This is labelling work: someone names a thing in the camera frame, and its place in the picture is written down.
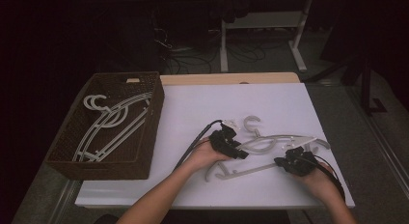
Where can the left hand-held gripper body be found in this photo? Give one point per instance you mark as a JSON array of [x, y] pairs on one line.
[[223, 143]]

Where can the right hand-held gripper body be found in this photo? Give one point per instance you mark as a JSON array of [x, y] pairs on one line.
[[300, 162]]

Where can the brown wicker basket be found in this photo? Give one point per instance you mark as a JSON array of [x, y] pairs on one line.
[[64, 143]]

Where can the person's left hand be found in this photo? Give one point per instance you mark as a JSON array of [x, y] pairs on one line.
[[205, 156]]

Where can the white table mat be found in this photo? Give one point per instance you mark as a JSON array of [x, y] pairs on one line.
[[273, 98]]

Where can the light wooden table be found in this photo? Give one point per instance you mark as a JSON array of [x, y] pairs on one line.
[[225, 78]]

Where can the dark metal stand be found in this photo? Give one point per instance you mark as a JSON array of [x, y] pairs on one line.
[[366, 89]]

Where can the dark cloth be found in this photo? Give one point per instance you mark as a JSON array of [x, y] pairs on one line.
[[230, 6]]

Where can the white metal desk frame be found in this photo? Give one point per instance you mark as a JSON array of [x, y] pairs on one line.
[[267, 20]]

